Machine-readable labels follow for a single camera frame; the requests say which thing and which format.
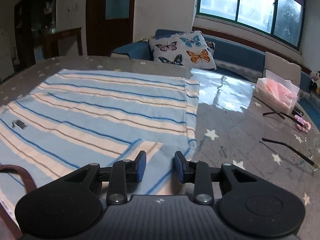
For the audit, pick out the panda plush toy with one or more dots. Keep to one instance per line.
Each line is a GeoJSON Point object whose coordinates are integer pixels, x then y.
{"type": "Point", "coordinates": [315, 78]}

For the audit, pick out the butterfly print pillow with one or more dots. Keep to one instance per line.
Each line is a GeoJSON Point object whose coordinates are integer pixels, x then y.
{"type": "Point", "coordinates": [210, 46]}
{"type": "Point", "coordinates": [180, 50]}

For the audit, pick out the blue sofa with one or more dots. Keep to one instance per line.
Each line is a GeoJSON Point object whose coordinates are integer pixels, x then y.
{"type": "Point", "coordinates": [237, 52]}

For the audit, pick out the small black object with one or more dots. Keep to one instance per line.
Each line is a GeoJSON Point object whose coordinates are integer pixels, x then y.
{"type": "Point", "coordinates": [298, 112]}

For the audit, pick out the green-framed window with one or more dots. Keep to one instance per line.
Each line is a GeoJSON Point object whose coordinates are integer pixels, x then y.
{"type": "Point", "coordinates": [250, 2]}

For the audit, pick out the pink tissue pack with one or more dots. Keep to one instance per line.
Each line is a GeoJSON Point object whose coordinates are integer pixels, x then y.
{"type": "Point", "coordinates": [275, 92]}

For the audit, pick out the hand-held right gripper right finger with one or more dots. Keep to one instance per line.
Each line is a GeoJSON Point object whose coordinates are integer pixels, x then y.
{"type": "Point", "coordinates": [178, 166]}

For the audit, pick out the dark wooden shelf cabinet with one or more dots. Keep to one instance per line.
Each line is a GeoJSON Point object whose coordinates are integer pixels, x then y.
{"type": "Point", "coordinates": [32, 17]}

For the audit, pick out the beige pillow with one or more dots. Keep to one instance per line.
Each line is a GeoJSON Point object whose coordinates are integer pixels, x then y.
{"type": "Point", "coordinates": [282, 67]}

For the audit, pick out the white wall switch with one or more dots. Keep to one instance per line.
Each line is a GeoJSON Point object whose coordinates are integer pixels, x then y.
{"type": "Point", "coordinates": [72, 8]}

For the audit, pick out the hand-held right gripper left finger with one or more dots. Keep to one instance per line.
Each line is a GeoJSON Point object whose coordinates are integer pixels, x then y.
{"type": "Point", "coordinates": [141, 166]}

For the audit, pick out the blue striped pants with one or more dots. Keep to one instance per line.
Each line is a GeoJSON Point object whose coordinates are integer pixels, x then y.
{"type": "Point", "coordinates": [100, 110]}

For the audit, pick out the dark wooden side table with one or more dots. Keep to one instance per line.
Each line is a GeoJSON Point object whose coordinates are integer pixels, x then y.
{"type": "Point", "coordinates": [65, 36]}

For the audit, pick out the brown wooden door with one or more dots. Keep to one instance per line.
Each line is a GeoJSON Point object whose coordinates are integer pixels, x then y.
{"type": "Point", "coordinates": [110, 30]}

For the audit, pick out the thin black stick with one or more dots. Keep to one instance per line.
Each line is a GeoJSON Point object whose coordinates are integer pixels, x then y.
{"type": "Point", "coordinates": [275, 113]}
{"type": "Point", "coordinates": [287, 147]}

